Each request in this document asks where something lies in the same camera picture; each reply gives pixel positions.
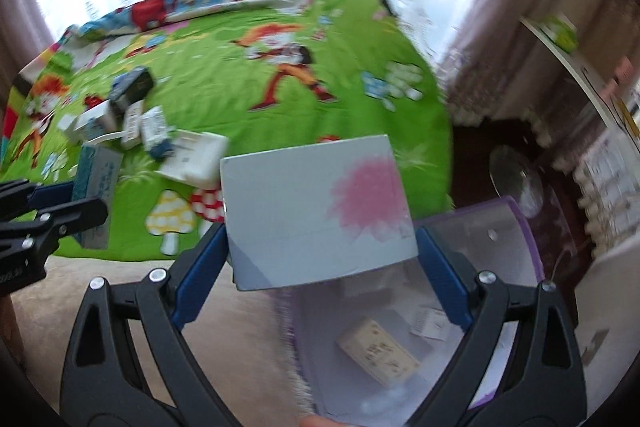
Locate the white and blue box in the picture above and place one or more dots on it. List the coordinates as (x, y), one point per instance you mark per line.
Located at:
(156, 132)

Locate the white box with blue side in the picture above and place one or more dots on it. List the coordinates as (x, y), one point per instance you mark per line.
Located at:
(97, 119)

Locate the green box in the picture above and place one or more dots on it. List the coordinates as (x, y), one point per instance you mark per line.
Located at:
(562, 32)

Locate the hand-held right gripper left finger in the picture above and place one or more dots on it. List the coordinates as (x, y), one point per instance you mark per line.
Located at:
(200, 277)

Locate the tiny white box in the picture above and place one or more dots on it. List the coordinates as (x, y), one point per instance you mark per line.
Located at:
(66, 123)

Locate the beige box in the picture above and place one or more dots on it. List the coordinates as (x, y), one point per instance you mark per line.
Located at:
(377, 349)

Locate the printed green blanket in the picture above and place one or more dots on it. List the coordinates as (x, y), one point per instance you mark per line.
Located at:
(225, 82)

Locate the dark wooden table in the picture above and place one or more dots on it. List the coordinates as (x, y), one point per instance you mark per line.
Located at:
(480, 147)

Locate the white lace tablecloth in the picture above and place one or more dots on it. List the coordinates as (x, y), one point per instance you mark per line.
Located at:
(605, 177)

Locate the purple translucent storage bin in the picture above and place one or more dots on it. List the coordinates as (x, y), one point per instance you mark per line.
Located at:
(505, 227)

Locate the narrow white printed box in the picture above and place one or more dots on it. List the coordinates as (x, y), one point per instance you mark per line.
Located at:
(133, 127)

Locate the plain brown curtain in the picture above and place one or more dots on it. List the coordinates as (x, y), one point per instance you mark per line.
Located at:
(22, 22)

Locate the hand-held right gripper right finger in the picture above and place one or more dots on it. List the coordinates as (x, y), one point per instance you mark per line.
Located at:
(444, 277)

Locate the small white printed box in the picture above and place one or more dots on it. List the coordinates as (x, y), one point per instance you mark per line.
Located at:
(430, 322)

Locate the dark blue box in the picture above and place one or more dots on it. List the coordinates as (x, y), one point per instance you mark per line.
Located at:
(131, 89)

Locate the large white box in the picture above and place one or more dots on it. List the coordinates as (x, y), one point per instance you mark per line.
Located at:
(195, 157)

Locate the glass plate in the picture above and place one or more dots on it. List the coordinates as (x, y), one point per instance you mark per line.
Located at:
(515, 177)

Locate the teal box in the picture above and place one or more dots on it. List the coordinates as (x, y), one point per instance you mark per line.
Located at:
(97, 172)

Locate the white box with pink flower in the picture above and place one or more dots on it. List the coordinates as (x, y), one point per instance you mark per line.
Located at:
(300, 217)

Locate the white shelf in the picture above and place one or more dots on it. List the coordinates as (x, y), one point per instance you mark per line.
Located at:
(590, 72)

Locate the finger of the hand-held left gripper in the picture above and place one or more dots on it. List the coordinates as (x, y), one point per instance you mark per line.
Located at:
(70, 217)
(52, 194)

